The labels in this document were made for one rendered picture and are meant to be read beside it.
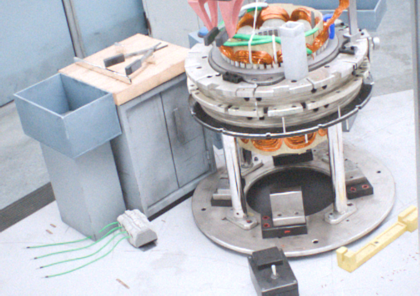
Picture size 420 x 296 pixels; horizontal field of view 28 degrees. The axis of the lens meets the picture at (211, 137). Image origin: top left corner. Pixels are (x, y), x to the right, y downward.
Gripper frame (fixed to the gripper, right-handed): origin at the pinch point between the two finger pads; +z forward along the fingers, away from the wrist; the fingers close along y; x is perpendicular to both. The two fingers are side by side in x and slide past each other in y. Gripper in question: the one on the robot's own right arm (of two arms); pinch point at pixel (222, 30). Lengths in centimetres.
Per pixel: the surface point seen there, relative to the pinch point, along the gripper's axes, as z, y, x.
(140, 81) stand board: 13.7, -20.7, 4.9
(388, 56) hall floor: 124, -45, 241
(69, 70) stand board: 14.2, -37.6, 6.7
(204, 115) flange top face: 17.7, -7.2, 2.7
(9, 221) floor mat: 124, -143, 78
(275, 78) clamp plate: 9.2, 6.7, 3.3
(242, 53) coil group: 6.4, 0.2, 5.5
